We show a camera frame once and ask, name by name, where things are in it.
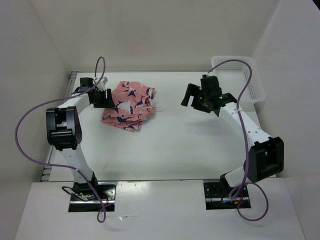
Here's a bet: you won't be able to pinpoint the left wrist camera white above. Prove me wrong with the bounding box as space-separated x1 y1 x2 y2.
94 77 108 91

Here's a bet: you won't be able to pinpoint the purple cable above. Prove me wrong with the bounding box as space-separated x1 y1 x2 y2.
206 58 270 222
15 56 115 223

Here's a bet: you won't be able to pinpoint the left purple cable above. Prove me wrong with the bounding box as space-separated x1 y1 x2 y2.
15 56 115 223

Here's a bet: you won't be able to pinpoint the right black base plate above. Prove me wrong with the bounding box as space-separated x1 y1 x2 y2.
203 180 251 210

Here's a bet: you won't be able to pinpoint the pink shark print shorts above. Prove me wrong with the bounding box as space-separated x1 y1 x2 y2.
101 81 156 132

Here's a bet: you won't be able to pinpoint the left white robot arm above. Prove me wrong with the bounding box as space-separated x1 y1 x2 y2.
46 77 115 200

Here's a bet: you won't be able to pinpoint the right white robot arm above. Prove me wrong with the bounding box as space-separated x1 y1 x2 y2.
181 75 285 197

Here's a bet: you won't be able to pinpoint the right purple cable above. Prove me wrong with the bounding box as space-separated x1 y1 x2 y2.
206 58 270 222

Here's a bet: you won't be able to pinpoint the white plastic basket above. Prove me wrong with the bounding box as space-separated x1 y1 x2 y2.
209 55 266 104

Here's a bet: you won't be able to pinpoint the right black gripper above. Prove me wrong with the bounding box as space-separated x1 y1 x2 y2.
181 83 211 114

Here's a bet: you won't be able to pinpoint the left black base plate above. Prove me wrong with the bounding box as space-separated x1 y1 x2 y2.
61 182 116 213

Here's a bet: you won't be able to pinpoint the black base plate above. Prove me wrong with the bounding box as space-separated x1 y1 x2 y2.
203 180 251 210
61 182 116 213

